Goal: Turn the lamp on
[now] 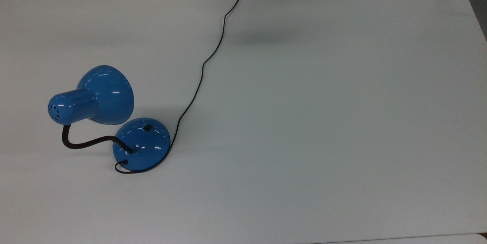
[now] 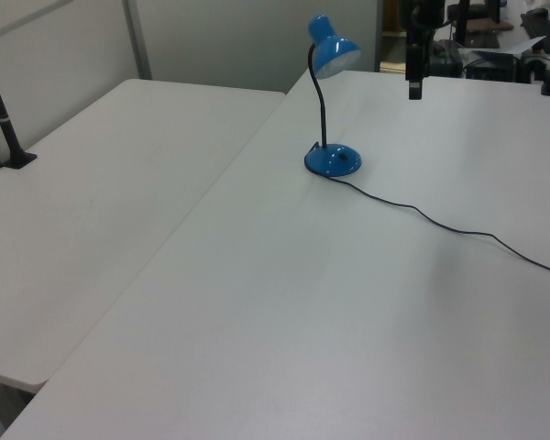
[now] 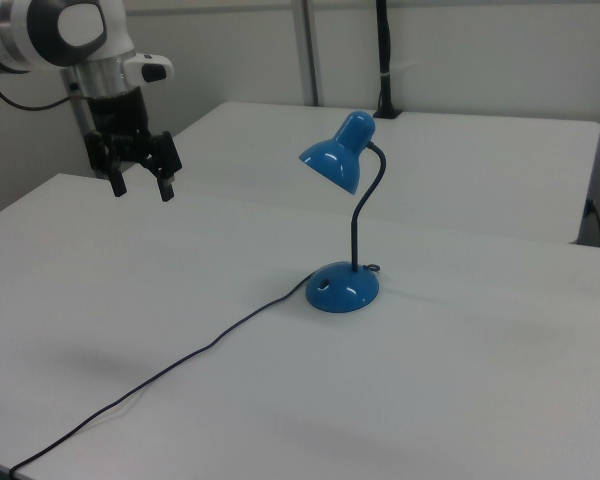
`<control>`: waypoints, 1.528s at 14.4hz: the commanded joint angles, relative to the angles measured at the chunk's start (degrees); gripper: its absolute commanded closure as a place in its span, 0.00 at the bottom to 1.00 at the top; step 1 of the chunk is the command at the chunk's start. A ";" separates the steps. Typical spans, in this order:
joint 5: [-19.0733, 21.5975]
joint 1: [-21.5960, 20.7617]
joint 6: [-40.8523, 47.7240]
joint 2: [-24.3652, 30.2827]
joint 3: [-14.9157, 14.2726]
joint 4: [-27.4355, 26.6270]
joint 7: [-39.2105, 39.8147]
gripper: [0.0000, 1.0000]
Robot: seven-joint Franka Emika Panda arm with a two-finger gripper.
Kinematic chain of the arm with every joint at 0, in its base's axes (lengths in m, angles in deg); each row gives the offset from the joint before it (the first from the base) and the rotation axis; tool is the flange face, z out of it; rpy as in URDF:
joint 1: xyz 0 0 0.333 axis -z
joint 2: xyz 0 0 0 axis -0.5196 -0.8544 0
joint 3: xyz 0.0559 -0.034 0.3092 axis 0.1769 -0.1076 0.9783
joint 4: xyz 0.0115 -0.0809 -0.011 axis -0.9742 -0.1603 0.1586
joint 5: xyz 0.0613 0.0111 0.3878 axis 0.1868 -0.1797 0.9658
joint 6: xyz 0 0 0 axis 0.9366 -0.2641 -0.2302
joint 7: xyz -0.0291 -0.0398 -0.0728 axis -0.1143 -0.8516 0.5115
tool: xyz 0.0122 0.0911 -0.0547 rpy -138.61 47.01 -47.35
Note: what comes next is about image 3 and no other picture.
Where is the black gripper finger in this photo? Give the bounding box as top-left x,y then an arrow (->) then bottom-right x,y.
137,129 -> 185,203
83,130 -> 131,199

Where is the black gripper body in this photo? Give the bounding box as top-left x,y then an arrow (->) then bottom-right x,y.
86,85 -> 151,146

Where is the blue gooseneck desk lamp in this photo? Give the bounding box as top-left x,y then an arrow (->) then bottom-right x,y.
297,110 -> 387,315

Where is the black pole with table clamp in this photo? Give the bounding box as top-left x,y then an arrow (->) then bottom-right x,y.
372,0 -> 402,120

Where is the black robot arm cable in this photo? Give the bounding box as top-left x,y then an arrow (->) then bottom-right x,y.
0,72 -> 89,112

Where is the black lamp power cord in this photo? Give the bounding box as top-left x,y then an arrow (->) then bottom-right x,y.
8,279 -> 314,477

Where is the grey metal partition post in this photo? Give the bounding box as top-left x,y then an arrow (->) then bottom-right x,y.
293,0 -> 322,107

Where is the thin black wall cable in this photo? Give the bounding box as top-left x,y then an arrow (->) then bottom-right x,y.
585,198 -> 600,247

